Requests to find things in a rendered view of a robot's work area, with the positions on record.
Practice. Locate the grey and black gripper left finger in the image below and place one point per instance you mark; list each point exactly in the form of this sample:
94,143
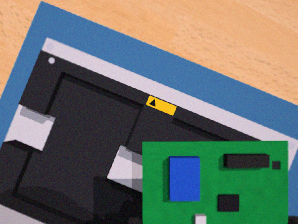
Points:
135,221

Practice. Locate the green circuit board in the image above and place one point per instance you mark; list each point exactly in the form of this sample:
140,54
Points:
214,182

